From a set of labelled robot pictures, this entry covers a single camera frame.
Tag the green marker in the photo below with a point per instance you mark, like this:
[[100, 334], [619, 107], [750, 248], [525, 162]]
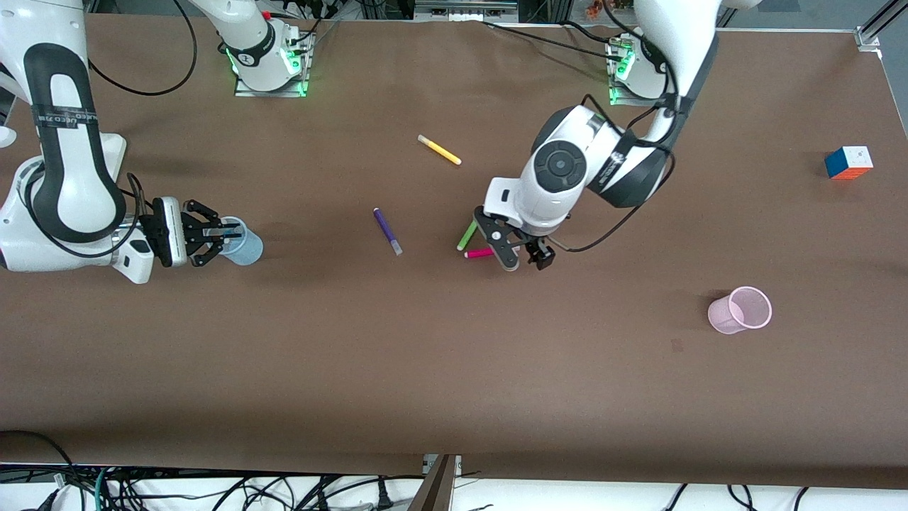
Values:
[[468, 234]]

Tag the colourful puzzle cube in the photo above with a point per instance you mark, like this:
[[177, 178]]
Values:
[[848, 163]]

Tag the pink marker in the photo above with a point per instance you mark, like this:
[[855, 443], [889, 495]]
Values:
[[479, 253]]

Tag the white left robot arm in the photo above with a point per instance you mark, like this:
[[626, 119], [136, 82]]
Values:
[[546, 199]]

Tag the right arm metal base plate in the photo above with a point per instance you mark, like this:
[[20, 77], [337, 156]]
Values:
[[245, 89]]

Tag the pink plastic cup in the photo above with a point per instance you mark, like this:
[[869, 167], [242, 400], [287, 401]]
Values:
[[723, 316]]

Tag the aluminium profile table leg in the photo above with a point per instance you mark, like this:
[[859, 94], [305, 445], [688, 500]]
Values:
[[436, 490]]

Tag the aluminium frame corner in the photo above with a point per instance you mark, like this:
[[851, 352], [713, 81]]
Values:
[[876, 28]]

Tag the grey metal rail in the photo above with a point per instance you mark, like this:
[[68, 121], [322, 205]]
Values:
[[464, 8]]

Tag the yellow marker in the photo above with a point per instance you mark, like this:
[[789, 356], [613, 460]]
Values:
[[440, 150]]

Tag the blue plastic cup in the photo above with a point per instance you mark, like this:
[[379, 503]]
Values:
[[248, 250]]

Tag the purple marker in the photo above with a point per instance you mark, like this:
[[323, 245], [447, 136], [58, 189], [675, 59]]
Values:
[[385, 227]]

